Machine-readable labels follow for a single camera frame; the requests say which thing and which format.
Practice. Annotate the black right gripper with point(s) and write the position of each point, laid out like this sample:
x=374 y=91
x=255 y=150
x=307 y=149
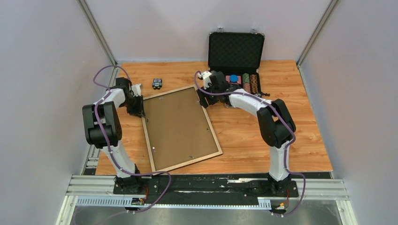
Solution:
x=203 y=101

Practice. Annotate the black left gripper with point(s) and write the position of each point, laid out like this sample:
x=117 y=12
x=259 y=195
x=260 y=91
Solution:
x=139 y=111

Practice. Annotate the light wooden picture frame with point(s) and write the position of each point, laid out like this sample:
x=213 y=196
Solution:
x=214 y=146

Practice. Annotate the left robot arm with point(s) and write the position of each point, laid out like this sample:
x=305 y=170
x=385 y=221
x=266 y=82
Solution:
x=103 y=129

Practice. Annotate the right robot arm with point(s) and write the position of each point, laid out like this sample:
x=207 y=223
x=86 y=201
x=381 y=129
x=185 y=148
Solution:
x=275 y=122

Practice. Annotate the small blue owl toy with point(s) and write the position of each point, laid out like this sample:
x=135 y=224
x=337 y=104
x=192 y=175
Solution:
x=157 y=83

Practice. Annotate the red playing card deck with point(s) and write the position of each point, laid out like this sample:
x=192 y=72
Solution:
x=238 y=83

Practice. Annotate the blue poker chip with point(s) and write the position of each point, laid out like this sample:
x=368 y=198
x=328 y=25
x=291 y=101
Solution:
x=234 y=78

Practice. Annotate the green poker chip column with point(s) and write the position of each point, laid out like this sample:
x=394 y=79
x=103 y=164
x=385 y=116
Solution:
x=246 y=82

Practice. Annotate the orange brown chip column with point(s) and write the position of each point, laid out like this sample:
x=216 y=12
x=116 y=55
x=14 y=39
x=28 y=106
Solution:
x=254 y=84

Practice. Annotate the black poker chip case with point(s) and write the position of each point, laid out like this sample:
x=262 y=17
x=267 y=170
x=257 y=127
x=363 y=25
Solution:
x=234 y=53

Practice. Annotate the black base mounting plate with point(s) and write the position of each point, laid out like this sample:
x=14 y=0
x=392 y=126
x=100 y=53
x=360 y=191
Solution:
x=208 y=189

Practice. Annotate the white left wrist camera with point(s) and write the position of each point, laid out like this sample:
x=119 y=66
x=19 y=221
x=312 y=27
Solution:
x=136 y=90

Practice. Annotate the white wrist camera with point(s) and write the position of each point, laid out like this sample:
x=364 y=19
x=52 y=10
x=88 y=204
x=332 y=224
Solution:
x=205 y=78
x=136 y=90

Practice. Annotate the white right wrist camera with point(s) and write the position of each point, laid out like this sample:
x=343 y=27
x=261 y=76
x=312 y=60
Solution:
x=205 y=78

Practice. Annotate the black frame stand piece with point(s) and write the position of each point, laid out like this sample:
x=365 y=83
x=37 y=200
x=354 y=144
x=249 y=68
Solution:
x=264 y=94

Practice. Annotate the aluminium front rail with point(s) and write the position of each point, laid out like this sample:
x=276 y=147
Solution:
x=98 y=191

